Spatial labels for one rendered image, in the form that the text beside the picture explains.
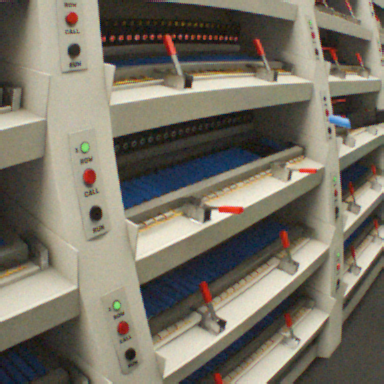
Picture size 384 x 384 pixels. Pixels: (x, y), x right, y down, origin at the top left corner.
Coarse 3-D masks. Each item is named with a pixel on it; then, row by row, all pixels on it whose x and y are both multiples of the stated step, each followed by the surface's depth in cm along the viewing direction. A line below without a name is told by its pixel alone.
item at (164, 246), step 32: (224, 128) 102; (288, 128) 108; (128, 160) 81; (320, 160) 105; (256, 192) 84; (288, 192) 91; (128, 224) 58; (160, 224) 69; (192, 224) 70; (224, 224) 75; (160, 256) 64; (192, 256) 70
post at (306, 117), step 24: (240, 24) 108; (264, 24) 104; (288, 24) 100; (240, 48) 110; (288, 48) 102; (312, 96) 102; (288, 120) 108; (312, 120) 104; (336, 144) 111; (336, 168) 110; (312, 192) 108; (312, 216) 110; (336, 240) 112; (312, 288) 114; (336, 312) 116; (336, 336) 118
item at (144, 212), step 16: (272, 160) 94; (288, 160) 100; (224, 176) 82; (240, 176) 85; (176, 192) 74; (192, 192) 75; (208, 192) 78; (224, 192) 80; (144, 208) 67; (160, 208) 70; (144, 224) 66
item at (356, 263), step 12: (372, 216) 170; (360, 228) 157; (372, 228) 160; (348, 240) 147; (360, 240) 147; (372, 240) 153; (348, 252) 139; (360, 252) 143; (372, 252) 146; (348, 264) 133; (360, 264) 137; (372, 264) 147; (348, 276) 130; (360, 276) 131; (348, 288) 124
